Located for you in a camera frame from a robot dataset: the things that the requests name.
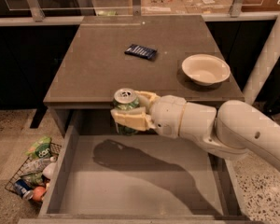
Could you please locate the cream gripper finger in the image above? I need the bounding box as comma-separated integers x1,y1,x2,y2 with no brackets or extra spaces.
111,106,156,131
135,91,160,113

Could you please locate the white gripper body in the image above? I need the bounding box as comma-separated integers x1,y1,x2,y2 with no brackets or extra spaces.
150,95,187,138

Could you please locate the green soda can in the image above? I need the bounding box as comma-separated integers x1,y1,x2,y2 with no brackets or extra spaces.
113,88,140,136

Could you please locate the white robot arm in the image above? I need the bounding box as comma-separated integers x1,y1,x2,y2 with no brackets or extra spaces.
111,88,280,172

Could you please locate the open grey top drawer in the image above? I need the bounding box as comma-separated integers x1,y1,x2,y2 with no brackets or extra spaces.
19,110,268,224

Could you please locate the blue soda can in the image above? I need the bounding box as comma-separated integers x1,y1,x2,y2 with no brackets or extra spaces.
13,179,34,200

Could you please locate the dark blue snack packet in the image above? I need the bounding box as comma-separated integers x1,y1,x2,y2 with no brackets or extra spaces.
124,44,157,60

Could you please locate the grey cabinet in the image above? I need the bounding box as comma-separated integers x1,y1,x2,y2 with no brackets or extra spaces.
44,15,244,133

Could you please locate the white bowl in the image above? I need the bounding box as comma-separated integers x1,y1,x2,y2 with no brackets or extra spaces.
181,54,231,86

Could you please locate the cardboard box left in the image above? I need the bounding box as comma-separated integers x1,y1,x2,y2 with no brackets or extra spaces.
129,0,187,15

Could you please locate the green chip bag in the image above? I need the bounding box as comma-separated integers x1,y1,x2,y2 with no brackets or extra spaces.
25,136,51,159

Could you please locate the white round object in basket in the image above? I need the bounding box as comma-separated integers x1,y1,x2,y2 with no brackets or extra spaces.
42,162,56,179

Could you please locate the clear plastic water bottle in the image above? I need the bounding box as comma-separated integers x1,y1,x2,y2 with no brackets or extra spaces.
22,157,57,175

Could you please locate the orange fruit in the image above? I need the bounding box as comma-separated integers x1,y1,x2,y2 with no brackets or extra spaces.
33,186,46,202

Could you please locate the black wire basket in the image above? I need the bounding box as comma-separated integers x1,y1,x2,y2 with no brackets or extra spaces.
5,143,62,197

